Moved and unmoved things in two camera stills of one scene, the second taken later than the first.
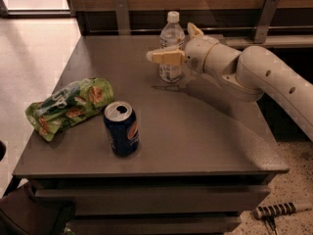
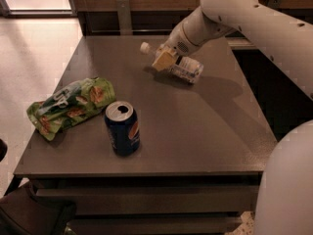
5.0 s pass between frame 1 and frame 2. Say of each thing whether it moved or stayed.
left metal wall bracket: stayed
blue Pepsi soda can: stayed
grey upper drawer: stayed
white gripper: moved
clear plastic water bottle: moved
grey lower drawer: stayed
